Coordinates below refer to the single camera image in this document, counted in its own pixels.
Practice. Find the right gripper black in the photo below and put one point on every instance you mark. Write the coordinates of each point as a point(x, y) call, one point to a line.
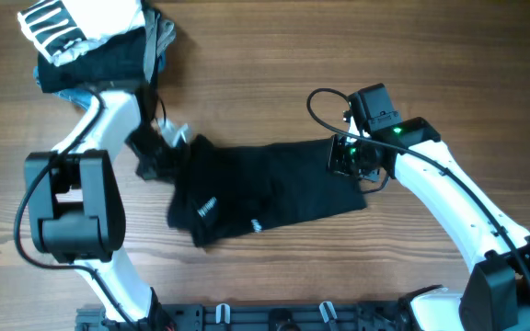
point(336, 163)

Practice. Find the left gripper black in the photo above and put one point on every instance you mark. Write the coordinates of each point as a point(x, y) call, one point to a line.
point(177, 172)

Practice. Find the black t-shirt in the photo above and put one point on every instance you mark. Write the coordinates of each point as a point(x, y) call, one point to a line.
point(224, 192)

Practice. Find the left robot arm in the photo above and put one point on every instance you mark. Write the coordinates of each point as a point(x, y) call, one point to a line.
point(72, 217)

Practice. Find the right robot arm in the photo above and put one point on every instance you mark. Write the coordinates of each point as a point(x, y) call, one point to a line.
point(495, 248)

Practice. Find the blue denim folded garment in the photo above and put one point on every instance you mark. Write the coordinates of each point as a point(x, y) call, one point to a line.
point(80, 98)

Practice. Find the grey folded garment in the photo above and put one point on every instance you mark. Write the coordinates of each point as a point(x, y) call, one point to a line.
point(159, 34)

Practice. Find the black and white folded garment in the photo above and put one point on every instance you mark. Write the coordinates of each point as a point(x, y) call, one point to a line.
point(63, 30)

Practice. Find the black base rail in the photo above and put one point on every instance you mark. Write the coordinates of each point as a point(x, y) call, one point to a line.
point(361, 316)

